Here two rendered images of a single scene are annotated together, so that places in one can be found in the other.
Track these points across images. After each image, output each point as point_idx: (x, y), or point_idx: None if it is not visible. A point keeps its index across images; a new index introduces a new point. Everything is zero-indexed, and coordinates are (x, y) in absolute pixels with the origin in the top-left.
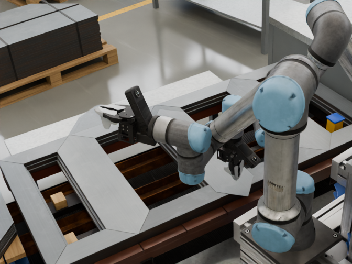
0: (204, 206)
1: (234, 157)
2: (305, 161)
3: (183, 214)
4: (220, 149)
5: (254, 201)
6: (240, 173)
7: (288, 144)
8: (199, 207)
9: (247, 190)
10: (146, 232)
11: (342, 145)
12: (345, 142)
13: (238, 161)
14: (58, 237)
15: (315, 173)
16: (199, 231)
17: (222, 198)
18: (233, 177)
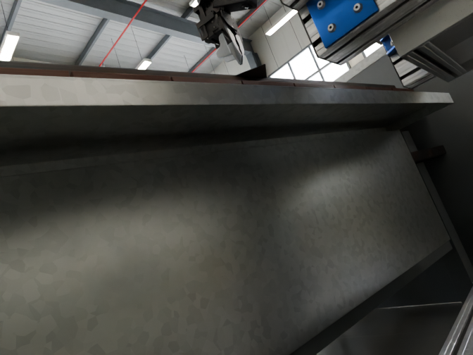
0: (198, 75)
1: (222, 10)
2: (326, 82)
3: (161, 71)
4: (200, 21)
5: (279, 84)
6: (242, 52)
7: None
8: (189, 73)
9: (262, 70)
10: (84, 70)
11: (361, 84)
12: (362, 83)
13: (229, 23)
14: None
15: (347, 86)
16: None
17: (227, 77)
18: (233, 52)
